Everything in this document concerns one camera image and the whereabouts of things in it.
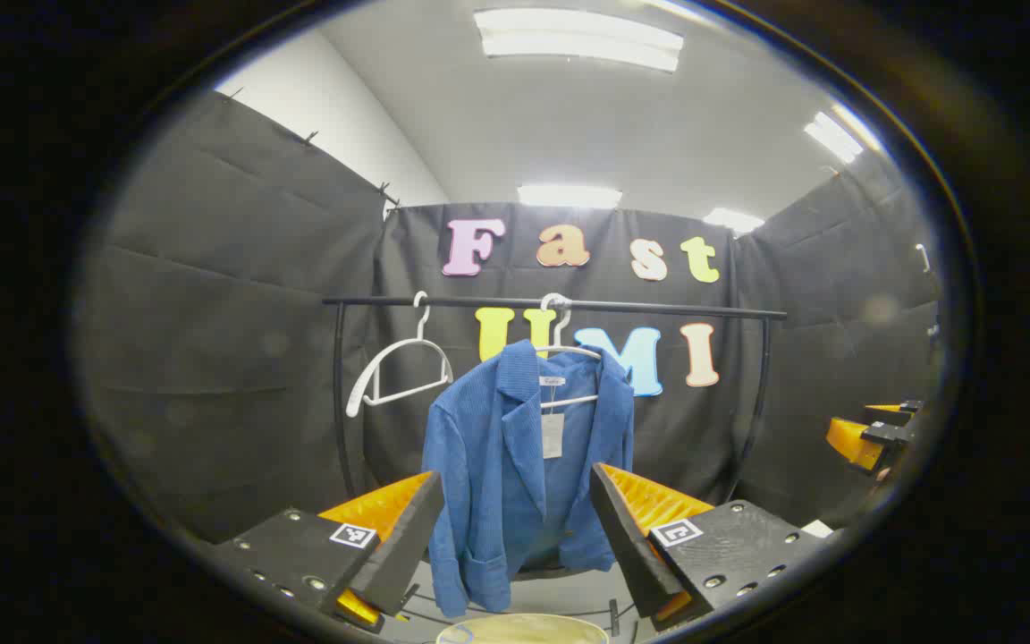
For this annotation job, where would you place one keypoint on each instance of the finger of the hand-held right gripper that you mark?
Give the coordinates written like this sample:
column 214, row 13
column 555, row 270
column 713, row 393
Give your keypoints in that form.
column 850, row 443
column 908, row 406

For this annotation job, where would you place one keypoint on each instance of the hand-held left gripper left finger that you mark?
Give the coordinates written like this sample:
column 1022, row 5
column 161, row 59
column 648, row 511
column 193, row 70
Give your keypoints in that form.
column 408, row 537

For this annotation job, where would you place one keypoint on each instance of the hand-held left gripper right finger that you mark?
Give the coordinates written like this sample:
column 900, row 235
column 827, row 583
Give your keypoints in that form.
column 622, row 546

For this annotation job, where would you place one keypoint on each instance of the beige laundry hamper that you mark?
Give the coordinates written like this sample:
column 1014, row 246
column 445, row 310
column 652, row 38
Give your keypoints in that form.
column 524, row 631

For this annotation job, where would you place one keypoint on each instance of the white plastic hanger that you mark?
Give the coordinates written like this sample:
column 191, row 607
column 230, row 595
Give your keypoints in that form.
column 422, row 326
column 582, row 351

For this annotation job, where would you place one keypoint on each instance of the black metal clothes rack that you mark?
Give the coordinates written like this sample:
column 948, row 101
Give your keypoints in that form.
column 658, row 309

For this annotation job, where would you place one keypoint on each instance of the black backdrop cloth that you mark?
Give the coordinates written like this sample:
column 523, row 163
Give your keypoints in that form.
column 238, row 313

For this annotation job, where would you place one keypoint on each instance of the large ceiling light panel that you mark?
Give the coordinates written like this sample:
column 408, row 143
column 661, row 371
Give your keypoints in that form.
column 578, row 40

